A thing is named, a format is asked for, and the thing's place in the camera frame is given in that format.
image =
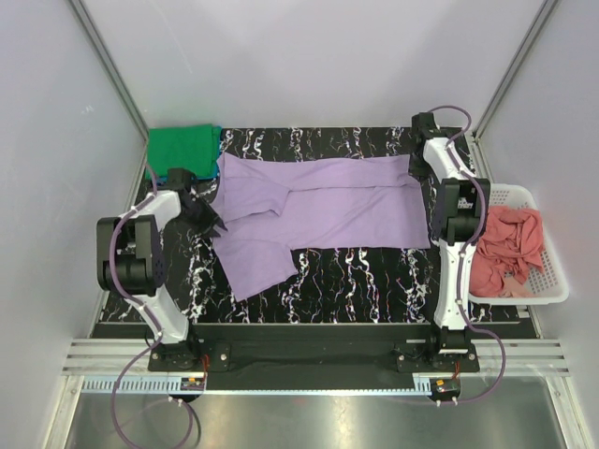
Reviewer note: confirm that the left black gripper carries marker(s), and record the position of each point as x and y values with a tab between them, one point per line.
202	213

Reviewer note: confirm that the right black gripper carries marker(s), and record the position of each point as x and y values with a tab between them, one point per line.
416	165

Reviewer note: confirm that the purple t shirt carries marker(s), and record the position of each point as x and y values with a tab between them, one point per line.
273	208

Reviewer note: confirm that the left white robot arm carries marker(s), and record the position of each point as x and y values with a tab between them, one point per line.
130	260

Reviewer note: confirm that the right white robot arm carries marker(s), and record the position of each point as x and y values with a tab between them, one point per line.
457	222

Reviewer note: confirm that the folded green t shirt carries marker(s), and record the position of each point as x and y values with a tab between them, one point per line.
180	152

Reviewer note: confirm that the red t shirt in basket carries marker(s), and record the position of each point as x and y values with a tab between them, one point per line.
510	247

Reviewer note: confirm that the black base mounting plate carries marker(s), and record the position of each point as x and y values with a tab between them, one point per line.
188	356

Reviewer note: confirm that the white plastic laundry basket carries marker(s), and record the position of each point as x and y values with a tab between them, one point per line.
548	286

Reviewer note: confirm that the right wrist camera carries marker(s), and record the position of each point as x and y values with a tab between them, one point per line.
424	126

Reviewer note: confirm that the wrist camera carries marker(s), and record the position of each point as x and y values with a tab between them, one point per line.
179	179
424	126

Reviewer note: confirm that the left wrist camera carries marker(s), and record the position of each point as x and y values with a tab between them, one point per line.
179	179

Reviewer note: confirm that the white slotted cable duct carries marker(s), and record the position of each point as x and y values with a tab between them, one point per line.
399	385

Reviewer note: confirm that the aluminium frame rail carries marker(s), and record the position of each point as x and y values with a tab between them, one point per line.
522	357

